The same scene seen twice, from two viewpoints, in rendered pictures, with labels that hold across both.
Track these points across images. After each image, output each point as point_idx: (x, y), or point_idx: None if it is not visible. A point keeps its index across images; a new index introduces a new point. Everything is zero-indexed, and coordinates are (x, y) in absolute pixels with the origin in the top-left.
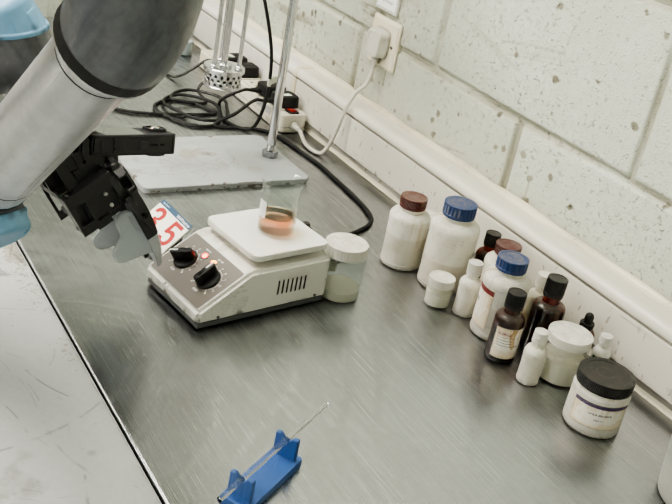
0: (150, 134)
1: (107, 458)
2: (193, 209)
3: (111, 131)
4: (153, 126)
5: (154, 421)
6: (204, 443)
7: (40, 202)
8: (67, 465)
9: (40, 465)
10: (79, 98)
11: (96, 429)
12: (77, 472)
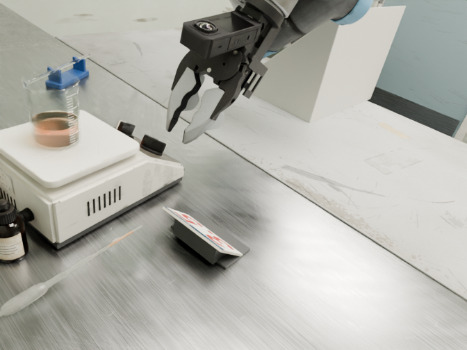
0: (201, 18)
1: (145, 85)
2: (193, 339)
3: (234, 20)
4: (206, 22)
5: (130, 97)
6: (101, 91)
7: (360, 267)
8: (161, 82)
9: (171, 82)
10: None
11: (157, 93)
12: (155, 80)
